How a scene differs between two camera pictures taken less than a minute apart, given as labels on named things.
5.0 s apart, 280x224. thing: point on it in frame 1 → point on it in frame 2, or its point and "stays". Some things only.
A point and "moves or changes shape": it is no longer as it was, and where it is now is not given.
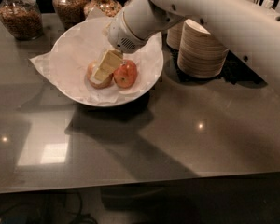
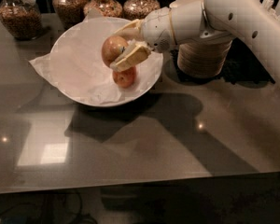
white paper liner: x=81 y=46 stays
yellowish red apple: x=91 y=67 moves or changes shape
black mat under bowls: x=233 y=72 stays
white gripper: x=120 y=35 → x=156 y=29
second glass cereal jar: x=69 y=4 stays
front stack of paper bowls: x=201 y=55 stays
